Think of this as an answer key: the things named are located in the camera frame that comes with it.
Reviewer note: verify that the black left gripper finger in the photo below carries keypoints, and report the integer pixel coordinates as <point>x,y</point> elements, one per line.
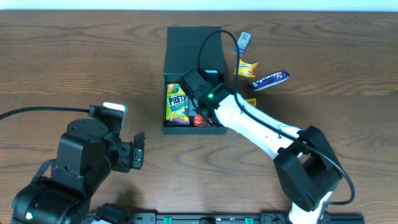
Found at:
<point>137,158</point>
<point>139,141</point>

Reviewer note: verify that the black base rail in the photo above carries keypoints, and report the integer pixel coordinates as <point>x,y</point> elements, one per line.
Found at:
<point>264,218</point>

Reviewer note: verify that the red Hello Panda box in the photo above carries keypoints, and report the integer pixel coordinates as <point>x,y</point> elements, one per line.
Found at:
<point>198,121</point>

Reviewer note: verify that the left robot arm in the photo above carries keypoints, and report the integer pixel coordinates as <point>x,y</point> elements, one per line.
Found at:
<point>62,188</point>

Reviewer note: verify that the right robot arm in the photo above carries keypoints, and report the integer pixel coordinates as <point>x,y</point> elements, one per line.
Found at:
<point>307,168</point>

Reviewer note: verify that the small blue candy box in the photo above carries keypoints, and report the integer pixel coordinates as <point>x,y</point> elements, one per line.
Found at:
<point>243,41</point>

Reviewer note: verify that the green Pretz snack box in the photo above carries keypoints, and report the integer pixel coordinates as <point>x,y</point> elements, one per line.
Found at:
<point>175,106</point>

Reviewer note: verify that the yellow orange snack pouch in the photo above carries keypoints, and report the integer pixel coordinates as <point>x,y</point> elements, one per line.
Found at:
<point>252,101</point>

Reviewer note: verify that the small yellow snack packet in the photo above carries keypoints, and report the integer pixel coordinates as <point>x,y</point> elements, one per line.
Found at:
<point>246,69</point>

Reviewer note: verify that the dark blue chocolate bar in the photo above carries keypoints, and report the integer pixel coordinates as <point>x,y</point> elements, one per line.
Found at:
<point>270,80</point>

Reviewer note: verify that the black gift box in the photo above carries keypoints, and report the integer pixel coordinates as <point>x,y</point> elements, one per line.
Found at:
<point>183,45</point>

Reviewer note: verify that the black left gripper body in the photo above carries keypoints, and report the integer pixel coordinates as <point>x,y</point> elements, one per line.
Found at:
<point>137,152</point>

